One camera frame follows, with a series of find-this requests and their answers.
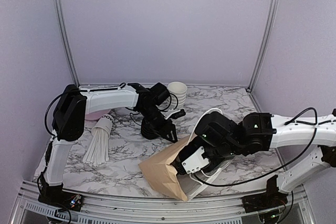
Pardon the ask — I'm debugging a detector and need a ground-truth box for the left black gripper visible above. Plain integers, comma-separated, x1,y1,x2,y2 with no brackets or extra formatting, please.
139,105,179,144

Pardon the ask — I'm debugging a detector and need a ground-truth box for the brown paper bag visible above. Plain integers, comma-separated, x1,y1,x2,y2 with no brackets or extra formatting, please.
138,107,232,201

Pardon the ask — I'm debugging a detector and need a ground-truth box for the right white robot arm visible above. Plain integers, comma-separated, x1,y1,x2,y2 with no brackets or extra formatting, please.
170,108,335,207

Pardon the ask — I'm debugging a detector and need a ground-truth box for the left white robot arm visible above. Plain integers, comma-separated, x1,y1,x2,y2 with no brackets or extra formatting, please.
38,83,177,206

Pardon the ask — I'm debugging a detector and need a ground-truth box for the stack of black lids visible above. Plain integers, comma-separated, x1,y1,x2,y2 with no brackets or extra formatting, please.
141,118,164,140

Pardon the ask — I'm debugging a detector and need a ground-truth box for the stack of white cups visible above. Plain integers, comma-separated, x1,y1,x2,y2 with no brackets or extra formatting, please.
167,81,187,109

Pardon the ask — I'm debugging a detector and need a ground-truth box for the pink plate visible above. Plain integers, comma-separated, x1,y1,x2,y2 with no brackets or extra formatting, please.
85,109,111,121

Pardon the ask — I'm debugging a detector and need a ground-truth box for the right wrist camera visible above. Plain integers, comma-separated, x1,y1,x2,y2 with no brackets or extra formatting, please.
182,146,210,174

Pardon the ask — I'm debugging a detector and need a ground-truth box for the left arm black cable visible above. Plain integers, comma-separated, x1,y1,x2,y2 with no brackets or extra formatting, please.
36,82,174,190

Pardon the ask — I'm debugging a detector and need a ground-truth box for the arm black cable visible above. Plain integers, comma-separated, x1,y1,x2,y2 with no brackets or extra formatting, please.
194,107,320,187
36,82,174,190

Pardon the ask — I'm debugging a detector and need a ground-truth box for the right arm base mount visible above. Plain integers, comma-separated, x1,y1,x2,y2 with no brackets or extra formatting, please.
241,175,288,213

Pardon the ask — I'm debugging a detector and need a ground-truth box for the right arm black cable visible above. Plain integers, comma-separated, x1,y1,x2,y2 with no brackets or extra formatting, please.
194,107,320,187

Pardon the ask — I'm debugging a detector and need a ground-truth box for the aluminium front rail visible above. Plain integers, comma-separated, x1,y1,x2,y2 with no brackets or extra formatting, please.
10,182,316,224

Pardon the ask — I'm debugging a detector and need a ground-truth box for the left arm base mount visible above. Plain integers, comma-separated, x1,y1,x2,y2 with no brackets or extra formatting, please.
38,185,83,212

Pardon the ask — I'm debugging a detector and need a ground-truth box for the right aluminium frame post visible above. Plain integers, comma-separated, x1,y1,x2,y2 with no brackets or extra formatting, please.
248,0,279,93

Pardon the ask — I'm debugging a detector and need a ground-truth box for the aluminium frame post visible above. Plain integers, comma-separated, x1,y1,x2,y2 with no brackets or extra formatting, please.
54,0,80,86
248,0,279,93

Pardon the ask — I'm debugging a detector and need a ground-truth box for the left aluminium frame post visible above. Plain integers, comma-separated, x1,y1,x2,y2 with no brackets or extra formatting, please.
54,0,80,86

